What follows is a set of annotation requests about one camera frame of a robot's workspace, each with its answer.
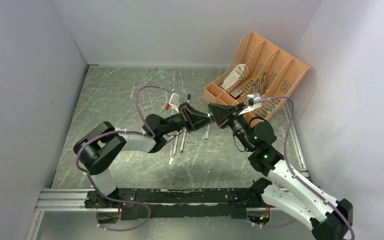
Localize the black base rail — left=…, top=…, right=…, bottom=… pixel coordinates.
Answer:
left=84, top=187, right=267, bottom=221

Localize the aluminium frame rail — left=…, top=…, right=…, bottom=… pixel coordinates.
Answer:
left=24, top=188, right=92, bottom=240

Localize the white pen green end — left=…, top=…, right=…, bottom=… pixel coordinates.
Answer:
left=204, top=109, right=212, bottom=140

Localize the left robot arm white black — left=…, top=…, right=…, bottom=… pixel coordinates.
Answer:
left=73, top=102, right=215, bottom=208

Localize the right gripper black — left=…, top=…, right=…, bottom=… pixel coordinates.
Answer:
left=209, top=102, right=255, bottom=152

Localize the white pen grey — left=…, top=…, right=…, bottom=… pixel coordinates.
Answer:
left=173, top=134, right=179, bottom=156

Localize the pens bundle in organizer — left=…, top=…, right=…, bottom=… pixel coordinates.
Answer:
left=251, top=72, right=267, bottom=97

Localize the white pen brown end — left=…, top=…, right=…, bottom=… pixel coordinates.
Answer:
left=180, top=131, right=187, bottom=153

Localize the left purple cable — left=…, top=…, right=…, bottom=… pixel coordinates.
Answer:
left=75, top=86, right=175, bottom=232

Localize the orange plastic file organizer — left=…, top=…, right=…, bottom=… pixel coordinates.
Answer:
left=203, top=32, right=310, bottom=106

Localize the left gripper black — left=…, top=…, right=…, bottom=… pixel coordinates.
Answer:
left=160, top=102, right=216, bottom=137

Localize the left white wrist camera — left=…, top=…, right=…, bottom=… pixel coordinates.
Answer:
left=168, top=92, right=180, bottom=113

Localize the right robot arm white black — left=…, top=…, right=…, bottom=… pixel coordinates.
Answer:
left=208, top=102, right=353, bottom=240

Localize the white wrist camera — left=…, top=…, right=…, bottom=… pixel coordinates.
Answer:
left=240, top=92, right=262, bottom=115
left=168, top=92, right=180, bottom=113

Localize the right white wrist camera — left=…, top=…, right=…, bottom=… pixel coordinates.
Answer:
left=240, top=92, right=262, bottom=115

